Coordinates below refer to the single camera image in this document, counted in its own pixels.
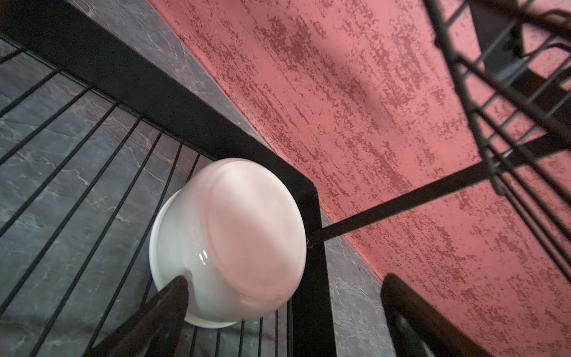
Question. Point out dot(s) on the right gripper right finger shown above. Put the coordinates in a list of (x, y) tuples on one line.
[(418, 329)]

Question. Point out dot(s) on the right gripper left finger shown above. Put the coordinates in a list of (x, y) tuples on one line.
[(154, 330)]

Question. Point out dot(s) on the white bowl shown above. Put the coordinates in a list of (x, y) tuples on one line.
[(236, 235)]

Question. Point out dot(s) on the black wire dish rack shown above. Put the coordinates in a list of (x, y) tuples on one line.
[(428, 139)]

